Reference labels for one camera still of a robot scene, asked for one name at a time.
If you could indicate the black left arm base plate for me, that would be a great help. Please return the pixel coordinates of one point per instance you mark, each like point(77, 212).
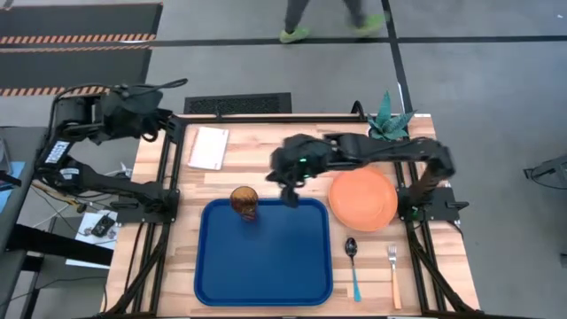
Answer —
point(133, 215)

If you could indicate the person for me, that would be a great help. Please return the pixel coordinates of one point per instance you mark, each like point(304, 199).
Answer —
point(296, 13)

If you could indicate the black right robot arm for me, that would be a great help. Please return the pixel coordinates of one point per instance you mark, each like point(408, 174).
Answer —
point(376, 148)

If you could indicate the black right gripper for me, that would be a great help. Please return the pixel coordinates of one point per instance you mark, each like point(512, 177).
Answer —
point(301, 157)

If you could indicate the black floor vent grille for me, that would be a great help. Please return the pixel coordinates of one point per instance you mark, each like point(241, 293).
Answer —
point(237, 104)

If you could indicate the white paper sheet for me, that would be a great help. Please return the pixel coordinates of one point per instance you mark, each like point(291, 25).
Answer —
point(88, 248)

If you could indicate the black aluminium table frame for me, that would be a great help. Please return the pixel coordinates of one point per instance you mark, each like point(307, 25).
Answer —
point(175, 168)

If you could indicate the black handheld controller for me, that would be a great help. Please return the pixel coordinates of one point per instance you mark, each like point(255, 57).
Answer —
point(103, 226)

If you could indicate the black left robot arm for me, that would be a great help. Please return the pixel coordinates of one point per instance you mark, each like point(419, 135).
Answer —
point(88, 178)

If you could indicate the white spiral notebook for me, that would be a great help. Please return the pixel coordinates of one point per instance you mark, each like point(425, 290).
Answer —
point(208, 148)

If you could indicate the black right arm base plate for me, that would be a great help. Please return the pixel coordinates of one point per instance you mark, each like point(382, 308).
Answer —
point(438, 206)

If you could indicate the person's green shoe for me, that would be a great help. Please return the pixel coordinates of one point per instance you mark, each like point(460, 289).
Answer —
point(368, 23)
point(293, 35)

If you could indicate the amber ribbed glass cup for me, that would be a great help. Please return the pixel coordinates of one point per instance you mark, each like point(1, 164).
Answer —
point(244, 201)

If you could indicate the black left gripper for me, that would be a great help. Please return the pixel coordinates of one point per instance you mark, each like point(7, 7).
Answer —
point(133, 106)

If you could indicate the black mat with hazard stripes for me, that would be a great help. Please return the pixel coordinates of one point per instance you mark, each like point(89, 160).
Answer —
point(75, 66)
point(80, 20)

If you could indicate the succulent plant in white pot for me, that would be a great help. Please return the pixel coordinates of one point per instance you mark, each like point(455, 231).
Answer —
point(387, 124)

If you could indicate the blue plastic tray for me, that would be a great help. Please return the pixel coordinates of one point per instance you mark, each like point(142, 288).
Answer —
point(266, 261)

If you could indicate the orange plastic plate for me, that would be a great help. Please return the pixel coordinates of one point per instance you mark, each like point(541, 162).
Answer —
point(363, 201)

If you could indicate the grey side desk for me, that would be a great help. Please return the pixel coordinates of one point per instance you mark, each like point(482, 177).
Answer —
point(17, 186)

